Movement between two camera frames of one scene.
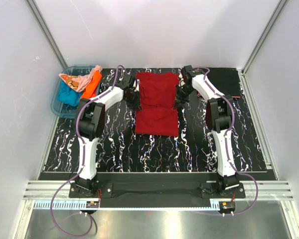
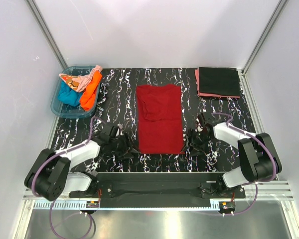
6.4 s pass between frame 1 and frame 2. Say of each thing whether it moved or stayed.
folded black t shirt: stayed
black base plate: stayed
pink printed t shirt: stayed
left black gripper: moved
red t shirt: moved
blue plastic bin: stayed
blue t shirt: stayed
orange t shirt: stayed
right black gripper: moved
